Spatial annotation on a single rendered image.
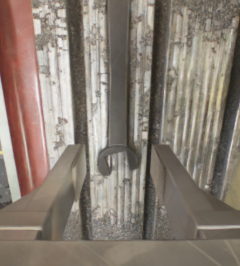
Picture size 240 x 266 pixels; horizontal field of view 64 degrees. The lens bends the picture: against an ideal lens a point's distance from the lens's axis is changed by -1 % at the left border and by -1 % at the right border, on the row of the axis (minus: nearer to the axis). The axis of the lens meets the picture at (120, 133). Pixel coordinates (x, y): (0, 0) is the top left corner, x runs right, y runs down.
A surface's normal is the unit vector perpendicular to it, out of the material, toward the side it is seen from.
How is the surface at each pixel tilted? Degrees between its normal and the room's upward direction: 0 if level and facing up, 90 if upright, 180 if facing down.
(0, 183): 0
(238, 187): 90
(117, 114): 0
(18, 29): 0
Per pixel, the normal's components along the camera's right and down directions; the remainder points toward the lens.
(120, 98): 0.01, 0.30
